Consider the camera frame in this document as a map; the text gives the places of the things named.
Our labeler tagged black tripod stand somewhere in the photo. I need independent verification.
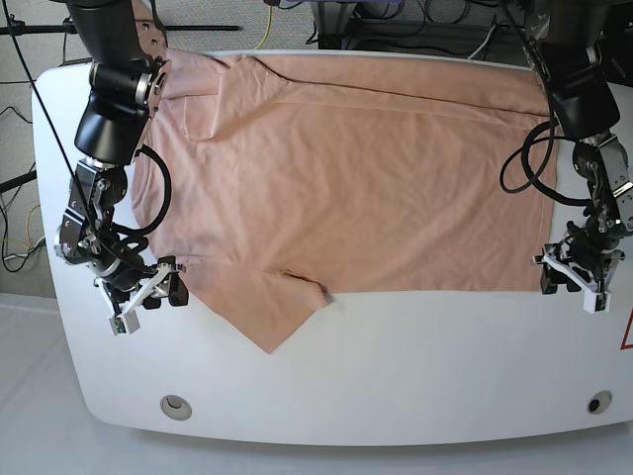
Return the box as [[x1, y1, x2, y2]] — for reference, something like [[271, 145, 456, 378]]
[[1, 14, 241, 36]]

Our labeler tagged peach pink T-shirt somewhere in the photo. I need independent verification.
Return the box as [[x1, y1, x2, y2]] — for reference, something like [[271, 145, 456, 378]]
[[145, 49, 553, 352]]

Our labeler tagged red triangle table marking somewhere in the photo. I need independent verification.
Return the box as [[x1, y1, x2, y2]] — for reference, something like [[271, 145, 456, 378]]
[[620, 311, 633, 350]]

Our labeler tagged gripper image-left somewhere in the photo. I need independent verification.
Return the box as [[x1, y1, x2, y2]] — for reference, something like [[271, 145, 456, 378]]
[[94, 255, 189, 317]]

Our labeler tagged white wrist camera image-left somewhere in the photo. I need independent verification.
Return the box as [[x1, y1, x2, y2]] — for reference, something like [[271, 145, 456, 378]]
[[109, 311, 139, 335]]

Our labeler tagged silver left table grommet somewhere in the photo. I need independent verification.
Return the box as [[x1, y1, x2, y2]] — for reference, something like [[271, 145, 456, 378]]
[[159, 395, 193, 422]]

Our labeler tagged grey robot base frame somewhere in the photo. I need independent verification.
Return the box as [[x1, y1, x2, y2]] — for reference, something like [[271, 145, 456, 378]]
[[306, 1, 411, 49]]

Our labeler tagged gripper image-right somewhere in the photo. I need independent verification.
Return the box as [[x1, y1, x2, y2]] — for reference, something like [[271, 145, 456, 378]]
[[532, 237, 624, 296]]

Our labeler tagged white cable at top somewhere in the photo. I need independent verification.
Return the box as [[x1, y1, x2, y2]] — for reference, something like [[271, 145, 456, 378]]
[[468, 24, 498, 59]]

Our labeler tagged yellow cable at left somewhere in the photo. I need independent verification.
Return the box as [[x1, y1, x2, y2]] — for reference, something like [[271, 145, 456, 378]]
[[3, 203, 45, 251]]

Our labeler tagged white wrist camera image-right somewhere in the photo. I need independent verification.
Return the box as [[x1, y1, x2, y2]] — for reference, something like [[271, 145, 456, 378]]
[[583, 289, 612, 314]]

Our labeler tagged yellow cable at top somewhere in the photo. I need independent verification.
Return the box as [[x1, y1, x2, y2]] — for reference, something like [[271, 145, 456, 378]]
[[253, 8, 274, 51]]

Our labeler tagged yellow cable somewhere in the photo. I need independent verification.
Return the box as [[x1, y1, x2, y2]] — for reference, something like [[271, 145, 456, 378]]
[[253, 8, 274, 51], [3, 203, 45, 251]]

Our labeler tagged dark right table grommet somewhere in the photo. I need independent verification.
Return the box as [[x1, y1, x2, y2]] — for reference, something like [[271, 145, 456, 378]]
[[587, 390, 613, 415]]

